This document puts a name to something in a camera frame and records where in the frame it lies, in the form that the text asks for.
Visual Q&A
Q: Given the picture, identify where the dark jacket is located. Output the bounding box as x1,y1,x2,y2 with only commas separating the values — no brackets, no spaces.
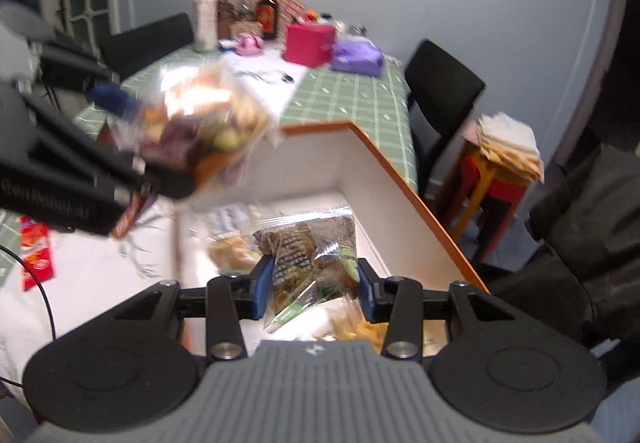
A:
487,123,640,349

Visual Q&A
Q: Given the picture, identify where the green checked tablecloth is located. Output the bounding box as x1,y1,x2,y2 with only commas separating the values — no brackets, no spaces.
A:
0,43,418,289

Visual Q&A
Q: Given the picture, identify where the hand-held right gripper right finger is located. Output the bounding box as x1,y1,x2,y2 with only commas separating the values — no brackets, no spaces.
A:
356,257,517,362

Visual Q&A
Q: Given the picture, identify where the waffle packet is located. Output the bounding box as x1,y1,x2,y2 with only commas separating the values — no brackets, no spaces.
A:
207,230,263,274

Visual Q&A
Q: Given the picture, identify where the purple tissue packet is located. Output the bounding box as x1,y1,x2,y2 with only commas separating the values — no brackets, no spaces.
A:
330,37,385,76

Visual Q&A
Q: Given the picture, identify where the black chair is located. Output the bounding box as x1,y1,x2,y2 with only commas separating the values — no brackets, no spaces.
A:
99,12,195,81
404,39,487,204

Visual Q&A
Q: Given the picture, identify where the pink box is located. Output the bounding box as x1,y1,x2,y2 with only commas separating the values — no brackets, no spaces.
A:
282,22,336,69

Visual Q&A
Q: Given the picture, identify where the white bottle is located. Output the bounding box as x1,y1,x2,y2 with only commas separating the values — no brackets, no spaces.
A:
192,0,218,53

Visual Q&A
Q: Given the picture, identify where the red snack packet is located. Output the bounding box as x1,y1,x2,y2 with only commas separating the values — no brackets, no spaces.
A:
19,216,57,291

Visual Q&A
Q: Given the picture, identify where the clear packet dark snack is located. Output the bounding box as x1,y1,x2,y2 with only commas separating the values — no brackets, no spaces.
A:
260,206,362,333

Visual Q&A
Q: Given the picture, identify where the red and yellow stool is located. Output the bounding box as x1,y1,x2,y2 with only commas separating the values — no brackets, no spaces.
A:
440,143,531,264

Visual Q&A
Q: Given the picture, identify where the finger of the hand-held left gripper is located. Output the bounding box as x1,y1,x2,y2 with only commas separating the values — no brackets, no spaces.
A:
20,93,197,200
39,40,142,119

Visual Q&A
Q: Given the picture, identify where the dark glass bottle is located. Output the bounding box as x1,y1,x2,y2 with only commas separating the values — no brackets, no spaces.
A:
256,0,278,40

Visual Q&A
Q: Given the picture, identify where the white ball snack packet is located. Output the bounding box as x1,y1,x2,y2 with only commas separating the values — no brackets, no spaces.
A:
210,203,262,234

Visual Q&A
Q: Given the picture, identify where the stack of folded cloths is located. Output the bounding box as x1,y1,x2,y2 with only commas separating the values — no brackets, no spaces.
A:
465,112,546,184

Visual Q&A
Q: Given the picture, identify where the mixed fruit packet orange label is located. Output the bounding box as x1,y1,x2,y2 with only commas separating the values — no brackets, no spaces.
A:
107,63,281,240

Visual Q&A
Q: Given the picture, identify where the orange cardboard box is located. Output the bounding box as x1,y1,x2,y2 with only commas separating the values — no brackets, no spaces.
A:
172,120,489,359

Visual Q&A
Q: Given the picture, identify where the pink round gadget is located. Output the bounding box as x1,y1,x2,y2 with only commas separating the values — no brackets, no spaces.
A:
235,36,264,56

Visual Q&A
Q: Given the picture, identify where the black cable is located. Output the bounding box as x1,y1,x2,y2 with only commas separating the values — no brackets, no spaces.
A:
0,243,57,339

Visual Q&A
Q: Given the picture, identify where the yellow chips packet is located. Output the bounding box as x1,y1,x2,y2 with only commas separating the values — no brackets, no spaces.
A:
330,303,392,354

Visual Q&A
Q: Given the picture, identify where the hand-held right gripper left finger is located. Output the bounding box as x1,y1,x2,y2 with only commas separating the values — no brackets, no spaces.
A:
112,254,277,362

